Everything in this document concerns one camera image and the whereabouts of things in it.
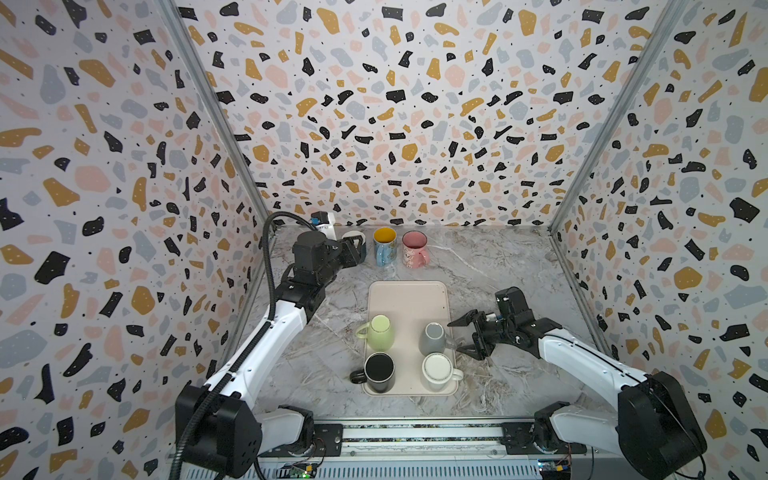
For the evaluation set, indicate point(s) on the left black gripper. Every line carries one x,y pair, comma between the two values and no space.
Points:
336,243

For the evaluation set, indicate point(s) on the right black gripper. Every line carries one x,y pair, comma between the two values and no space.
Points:
491,327

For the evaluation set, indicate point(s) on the light blue butterfly mug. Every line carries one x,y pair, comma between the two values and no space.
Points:
385,246

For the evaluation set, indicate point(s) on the grey mug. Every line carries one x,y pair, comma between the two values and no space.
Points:
433,339

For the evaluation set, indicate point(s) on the white mug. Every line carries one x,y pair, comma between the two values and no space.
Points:
438,371

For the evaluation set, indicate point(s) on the pink patterned mug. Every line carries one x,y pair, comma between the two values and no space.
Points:
415,253

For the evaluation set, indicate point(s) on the dark green mug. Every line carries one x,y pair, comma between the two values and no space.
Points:
356,241

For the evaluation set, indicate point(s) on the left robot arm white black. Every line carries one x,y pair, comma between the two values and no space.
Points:
215,424

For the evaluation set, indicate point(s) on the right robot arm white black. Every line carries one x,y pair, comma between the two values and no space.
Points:
650,424

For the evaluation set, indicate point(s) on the light green mug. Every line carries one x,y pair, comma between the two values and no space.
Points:
378,333

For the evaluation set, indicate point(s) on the black mug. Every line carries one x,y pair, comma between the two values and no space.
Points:
378,373

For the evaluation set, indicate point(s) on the cream rectangular tray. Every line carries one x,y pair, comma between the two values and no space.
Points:
411,306

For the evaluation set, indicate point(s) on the right circuit board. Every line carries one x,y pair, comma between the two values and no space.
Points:
554,469

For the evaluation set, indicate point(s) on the left green circuit board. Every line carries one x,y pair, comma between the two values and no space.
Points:
300,470

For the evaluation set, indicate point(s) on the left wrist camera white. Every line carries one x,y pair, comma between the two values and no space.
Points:
325,223

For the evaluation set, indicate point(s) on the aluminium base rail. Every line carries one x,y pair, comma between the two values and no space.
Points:
437,448

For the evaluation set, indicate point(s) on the left aluminium corner post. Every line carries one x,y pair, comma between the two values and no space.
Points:
169,13

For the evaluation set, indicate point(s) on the aluminium corner post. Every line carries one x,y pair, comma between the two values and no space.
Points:
670,15
169,13

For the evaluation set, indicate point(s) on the right aluminium corner post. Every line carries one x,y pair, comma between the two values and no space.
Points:
670,15

